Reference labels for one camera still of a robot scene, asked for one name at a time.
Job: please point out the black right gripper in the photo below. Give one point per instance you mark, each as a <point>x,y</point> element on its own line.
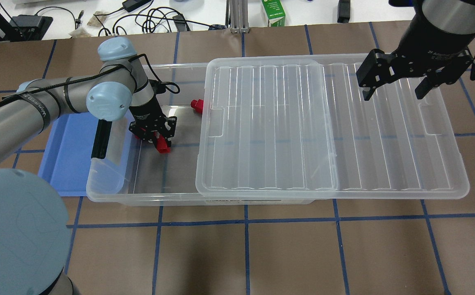
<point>430,43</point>

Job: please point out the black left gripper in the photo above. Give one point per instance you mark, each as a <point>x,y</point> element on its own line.
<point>145,114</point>

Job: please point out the red block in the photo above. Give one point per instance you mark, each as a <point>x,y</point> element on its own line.
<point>162,145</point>
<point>197,105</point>

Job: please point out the clear plastic box lid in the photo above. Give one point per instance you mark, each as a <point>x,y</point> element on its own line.
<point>298,128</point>

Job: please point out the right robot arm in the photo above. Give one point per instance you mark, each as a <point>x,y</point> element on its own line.
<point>456,16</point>

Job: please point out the clear plastic storage box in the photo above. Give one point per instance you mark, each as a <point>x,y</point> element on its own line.
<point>134,173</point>

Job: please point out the blue plastic tray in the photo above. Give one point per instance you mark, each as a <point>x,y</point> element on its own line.
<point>67,157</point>

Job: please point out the black power adapter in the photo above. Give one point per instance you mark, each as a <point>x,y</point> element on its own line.
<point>132,5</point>

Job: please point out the green white carton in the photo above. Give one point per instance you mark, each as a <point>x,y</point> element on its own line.
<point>273,13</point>

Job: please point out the black power brick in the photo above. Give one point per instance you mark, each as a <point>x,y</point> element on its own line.
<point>31,27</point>

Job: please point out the black box latch handle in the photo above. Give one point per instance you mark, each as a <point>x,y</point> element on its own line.
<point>101,140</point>

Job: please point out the aluminium frame post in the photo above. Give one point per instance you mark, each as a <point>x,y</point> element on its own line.
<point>237,16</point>

